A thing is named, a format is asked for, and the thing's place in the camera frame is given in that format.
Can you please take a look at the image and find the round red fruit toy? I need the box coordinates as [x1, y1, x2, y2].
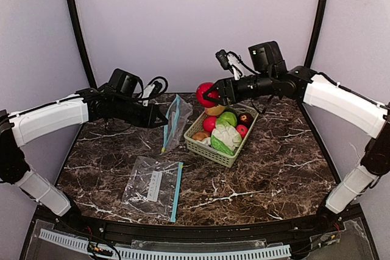
[202, 116, 217, 133]

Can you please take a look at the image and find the clear zip bag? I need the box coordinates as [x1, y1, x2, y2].
[121, 156, 183, 223]
[161, 94, 193, 153]

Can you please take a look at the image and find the dark red apple toy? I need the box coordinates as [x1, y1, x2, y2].
[238, 113, 254, 128]

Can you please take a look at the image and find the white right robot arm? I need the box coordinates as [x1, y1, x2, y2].
[203, 41, 389, 216]

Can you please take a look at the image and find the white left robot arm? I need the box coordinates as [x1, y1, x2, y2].
[1, 68, 168, 217]

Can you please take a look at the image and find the yellow peach toy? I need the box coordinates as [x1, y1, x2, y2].
[205, 105, 226, 116]

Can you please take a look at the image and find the white green cabbage toy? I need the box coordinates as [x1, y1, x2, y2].
[211, 124, 242, 152]

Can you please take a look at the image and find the brown potato toy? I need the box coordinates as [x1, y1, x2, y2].
[191, 131, 211, 141]

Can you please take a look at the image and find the white garlic toy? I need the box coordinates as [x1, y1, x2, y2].
[201, 137, 211, 147]

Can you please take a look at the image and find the green leafy vegetable toy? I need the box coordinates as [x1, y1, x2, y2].
[211, 136, 234, 156]

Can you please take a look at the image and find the pale green perforated basket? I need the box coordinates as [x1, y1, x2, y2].
[183, 103, 259, 167]

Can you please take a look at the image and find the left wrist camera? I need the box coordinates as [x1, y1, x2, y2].
[142, 76, 168, 107]

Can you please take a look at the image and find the light blue cable duct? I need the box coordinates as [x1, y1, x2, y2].
[39, 228, 291, 259]

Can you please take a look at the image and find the black right frame post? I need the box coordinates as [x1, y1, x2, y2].
[304, 0, 327, 68]

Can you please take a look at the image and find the black frame post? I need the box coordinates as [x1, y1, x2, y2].
[304, 0, 327, 68]
[66, 0, 97, 88]

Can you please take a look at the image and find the black left frame post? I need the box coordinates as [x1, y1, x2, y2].
[66, 0, 97, 88]

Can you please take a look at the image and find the black table edge rail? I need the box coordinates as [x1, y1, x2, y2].
[55, 213, 339, 249]

